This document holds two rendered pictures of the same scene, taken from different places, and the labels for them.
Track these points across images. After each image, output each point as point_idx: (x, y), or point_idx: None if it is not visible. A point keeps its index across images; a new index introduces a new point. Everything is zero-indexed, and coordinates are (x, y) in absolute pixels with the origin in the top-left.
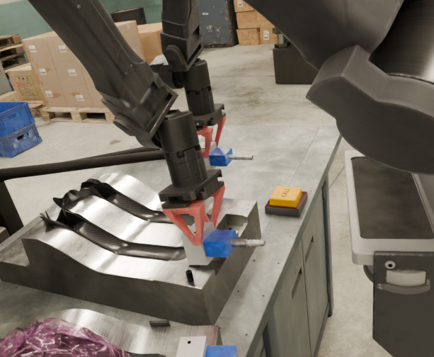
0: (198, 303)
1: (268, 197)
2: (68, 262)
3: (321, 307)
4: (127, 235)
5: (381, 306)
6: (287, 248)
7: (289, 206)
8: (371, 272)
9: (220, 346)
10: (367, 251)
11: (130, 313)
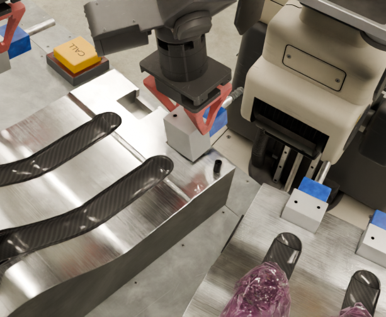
0: (226, 185)
1: (43, 69)
2: (76, 285)
3: None
4: (63, 204)
5: None
6: (152, 102)
7: (94, 63)
8: None
9: (301, 186)
10: None
11: (148, 268)
